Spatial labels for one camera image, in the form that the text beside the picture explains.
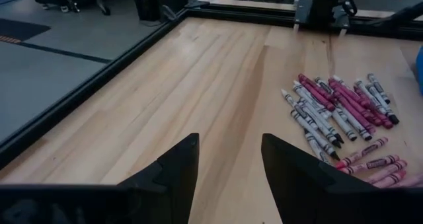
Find black aluminium table frame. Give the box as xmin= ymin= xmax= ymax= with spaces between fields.
xmin=0 ymin=0 xmax=423 ymax=170

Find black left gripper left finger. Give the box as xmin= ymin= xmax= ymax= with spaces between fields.
xmin=117 ymin=132 xmax=200 ymax=224

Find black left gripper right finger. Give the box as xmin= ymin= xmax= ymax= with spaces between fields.
xmin=260 ymin=133 xmax=377 ymax=224

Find black floor mat striped edge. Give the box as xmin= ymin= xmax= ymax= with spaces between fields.
xmin=0 ymin=17 xmax=52 ymax=45

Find black bag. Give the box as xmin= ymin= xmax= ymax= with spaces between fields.
xmin=132 ymin=0 xmax=190 ymax=22

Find black office chair base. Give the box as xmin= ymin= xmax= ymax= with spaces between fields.
xmin=26 ymin=0 xmax=112 ymax=17

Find blue plastic basket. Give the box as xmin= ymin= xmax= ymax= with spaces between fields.
xmin=415 ymin=45 xmax=423 ymax=96

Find white paper-wrapped crayon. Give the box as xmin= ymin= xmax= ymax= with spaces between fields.
xmin=292 ymin=81 xmax=358 ymax=142
xmin=303 ymin=130 xmax=332 ymax=165
xmin=280 ymin=89 xmax=320 ymax=131

